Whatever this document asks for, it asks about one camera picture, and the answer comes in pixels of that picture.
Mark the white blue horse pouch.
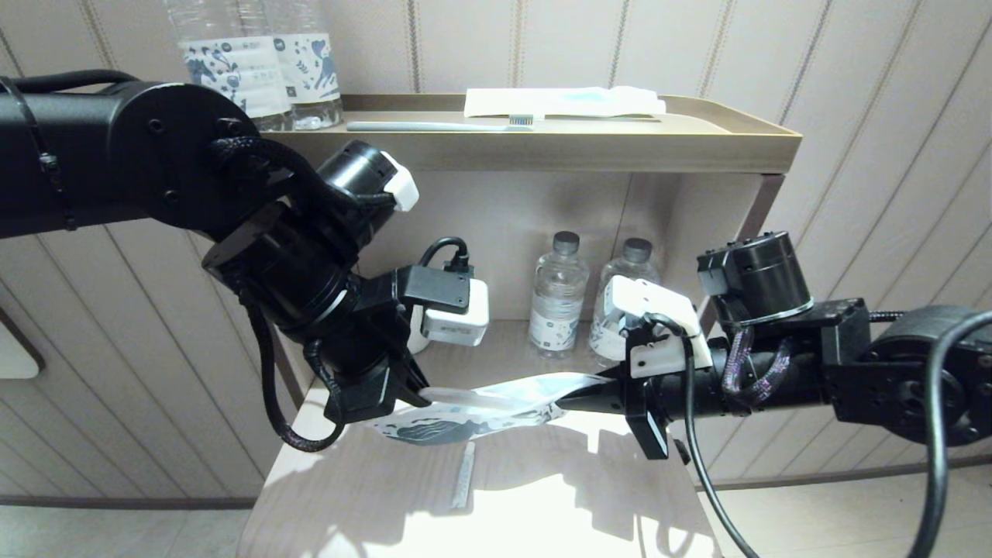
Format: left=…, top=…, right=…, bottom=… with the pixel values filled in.
left=372, top=372, right=615, bottom=446

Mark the small clear water bottle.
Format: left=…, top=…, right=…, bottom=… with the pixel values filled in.
left=529, top=232, right=588, bottom=357
left=589, top=238, right=661, bottom=363

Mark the beige wooden shelf unit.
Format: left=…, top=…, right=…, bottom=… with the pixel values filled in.
left=232, top=95, right=803, bottom=558

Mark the light blue toothbrush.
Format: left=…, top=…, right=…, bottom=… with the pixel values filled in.
left=346, top=115, right=534, bottom=133

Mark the toothbrush in white wrapper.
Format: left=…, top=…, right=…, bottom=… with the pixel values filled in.
left=463, top=87, right=666, bottom=119

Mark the large horse label water bottle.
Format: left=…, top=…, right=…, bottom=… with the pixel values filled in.
left=267, top=0, right=343, bottom=130
left=164, top=0, right=294, bottom=131

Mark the black right camera cable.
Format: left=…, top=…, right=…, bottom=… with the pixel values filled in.
left=647, top=310, right=992, bottom=558

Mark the black camera cable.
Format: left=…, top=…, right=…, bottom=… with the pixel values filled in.
left=647, top=310, right=992, bottom=558
left=418, top=236, right=474, bottom=274

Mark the braided right arm cable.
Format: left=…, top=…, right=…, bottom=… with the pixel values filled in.
left=721, top=325, right=793, bottom=405

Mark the braided arm cable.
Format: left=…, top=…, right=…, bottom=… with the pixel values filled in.
left=721, top=325, right=793, bottom=405
left=246, top=287, right=347, bottom=454

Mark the braided left arm cable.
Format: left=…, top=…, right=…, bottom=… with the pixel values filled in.
left=246, top=287, right=347, bottom=454

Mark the black left camera cable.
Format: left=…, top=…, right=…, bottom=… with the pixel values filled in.
left=418, top=236, right=474, bottom=274

